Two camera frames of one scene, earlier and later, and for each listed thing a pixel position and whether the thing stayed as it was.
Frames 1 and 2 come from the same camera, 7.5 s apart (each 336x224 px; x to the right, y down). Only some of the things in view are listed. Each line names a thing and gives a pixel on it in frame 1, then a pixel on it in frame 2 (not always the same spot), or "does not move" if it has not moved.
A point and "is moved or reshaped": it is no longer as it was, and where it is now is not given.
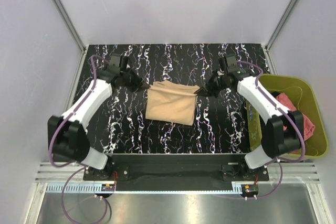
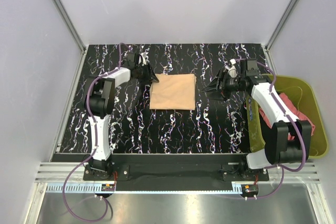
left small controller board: x=108 y=187 does not move
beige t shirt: x=168 y=102 is moved or reshaped
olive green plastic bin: x=302 y=93 does not move
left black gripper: x=138 y=83 to x=150 y=75
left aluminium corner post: x=67 y=20 does not move
